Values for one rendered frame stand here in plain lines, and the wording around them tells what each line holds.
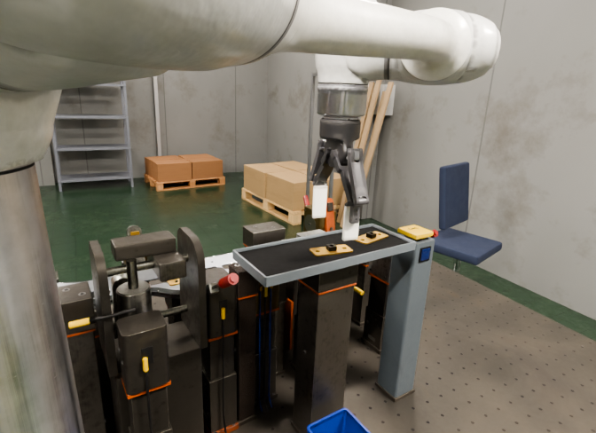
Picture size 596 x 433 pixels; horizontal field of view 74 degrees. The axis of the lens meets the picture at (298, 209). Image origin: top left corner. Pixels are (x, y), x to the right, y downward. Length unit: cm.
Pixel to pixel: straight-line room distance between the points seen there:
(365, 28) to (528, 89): 323
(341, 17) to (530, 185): 326
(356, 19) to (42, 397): 42
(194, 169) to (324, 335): 545
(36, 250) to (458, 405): 108
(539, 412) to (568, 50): 272
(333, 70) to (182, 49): 53
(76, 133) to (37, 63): 666
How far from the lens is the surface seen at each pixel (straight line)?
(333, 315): 85
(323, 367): 91
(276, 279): 68
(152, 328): 73
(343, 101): 70
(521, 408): 129
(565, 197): 350
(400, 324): 106
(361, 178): 69
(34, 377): 35
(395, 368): 113
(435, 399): 122
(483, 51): 70
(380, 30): 47
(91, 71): 22
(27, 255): 32
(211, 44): 20
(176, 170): 609
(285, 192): 459
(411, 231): 98
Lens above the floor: 147
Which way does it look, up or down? 17 degrees down
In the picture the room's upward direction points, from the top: 2 degrees clockwise
